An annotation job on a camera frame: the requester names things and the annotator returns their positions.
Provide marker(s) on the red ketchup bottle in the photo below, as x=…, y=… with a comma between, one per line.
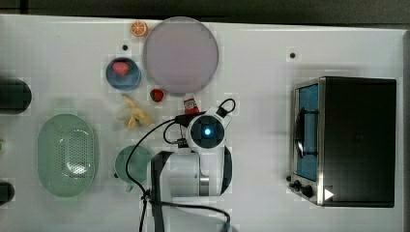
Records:
x=190, y=106

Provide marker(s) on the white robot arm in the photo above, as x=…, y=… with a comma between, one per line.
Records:
x=204, y=169

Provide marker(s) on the green perforated strainer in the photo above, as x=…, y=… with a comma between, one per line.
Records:
x=66, y=155

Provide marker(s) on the red strawberry toy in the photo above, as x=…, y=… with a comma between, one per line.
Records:
x=157, y=95

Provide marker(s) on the large grey round plate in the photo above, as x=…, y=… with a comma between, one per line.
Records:
x=181, y=54

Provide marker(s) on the peeled banana toy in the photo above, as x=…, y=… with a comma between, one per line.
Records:
x=132, y=114

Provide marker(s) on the blue bowl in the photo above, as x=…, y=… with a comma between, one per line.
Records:
x=123, y=83

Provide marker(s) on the strawberry toy in bowl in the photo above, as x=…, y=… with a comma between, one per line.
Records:
x=121, y=68

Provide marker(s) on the orange slice toy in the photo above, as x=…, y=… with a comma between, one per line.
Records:
x=139, y=28

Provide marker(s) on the black toaster oven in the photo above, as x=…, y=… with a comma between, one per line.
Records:
x=344, y=141

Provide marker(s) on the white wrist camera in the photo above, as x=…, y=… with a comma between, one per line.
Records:
x=220, y=114

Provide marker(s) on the green cup with handle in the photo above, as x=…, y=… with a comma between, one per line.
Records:
x=137, y=165

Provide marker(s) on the black cylinder post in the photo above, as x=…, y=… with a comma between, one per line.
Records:
x=7, y=192
x=15, y=96

